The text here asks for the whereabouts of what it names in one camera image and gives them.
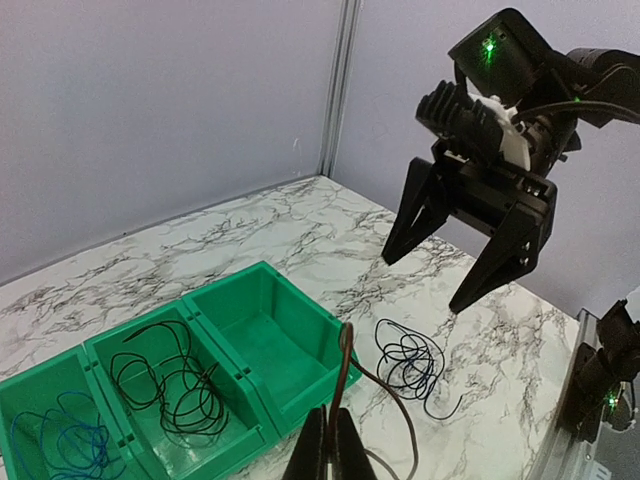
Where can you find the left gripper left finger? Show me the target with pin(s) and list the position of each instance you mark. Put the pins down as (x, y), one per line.
(308, 460)

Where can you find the green bin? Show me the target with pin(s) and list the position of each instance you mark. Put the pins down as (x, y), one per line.
(56, 425)
(284, 342)
(184, 409)

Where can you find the left green bin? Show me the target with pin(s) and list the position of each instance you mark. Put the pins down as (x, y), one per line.
(56, 425)

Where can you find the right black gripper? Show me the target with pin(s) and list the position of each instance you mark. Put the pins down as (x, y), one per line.
(513, 206)

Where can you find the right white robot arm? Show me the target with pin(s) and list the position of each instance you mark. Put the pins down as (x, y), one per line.
(553, 92)

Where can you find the middle green bin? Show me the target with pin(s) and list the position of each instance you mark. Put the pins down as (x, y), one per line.
(184, 409)

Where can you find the front aluminium rail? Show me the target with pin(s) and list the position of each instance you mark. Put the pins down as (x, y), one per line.
(562, 455)

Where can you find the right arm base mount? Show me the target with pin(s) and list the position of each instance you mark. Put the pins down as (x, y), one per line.
(596, 372)

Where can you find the right green bin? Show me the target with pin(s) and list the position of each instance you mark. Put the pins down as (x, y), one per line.
(284, 342)

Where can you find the right aluminium frame post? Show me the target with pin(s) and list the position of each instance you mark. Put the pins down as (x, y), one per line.
(338, 86)

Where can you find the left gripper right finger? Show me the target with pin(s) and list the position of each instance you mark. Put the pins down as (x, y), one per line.
(349, 460)

